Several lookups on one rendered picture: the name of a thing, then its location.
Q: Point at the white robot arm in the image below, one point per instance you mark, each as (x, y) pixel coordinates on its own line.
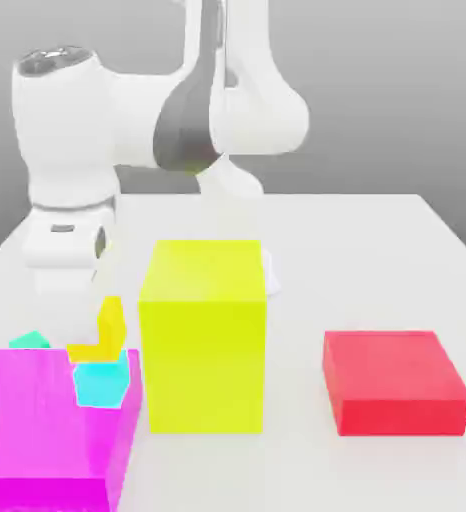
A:
(69, 132)

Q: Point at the small cyan cube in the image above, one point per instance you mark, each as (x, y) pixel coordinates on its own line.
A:
(99, 386)

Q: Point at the small yellow cube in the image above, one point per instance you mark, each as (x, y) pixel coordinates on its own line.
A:
(111, 328)

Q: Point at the large red box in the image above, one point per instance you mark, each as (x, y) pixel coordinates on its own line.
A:
(393, 380)

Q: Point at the small green cube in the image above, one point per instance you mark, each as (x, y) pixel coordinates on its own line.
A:
(31, 340)

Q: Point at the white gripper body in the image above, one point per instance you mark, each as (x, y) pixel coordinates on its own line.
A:
(65, 304)

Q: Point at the large yellow-green box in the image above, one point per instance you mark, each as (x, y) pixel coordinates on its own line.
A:
(203, 352)

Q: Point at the large magenta box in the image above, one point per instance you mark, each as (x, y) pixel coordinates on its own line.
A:
(37, 440)

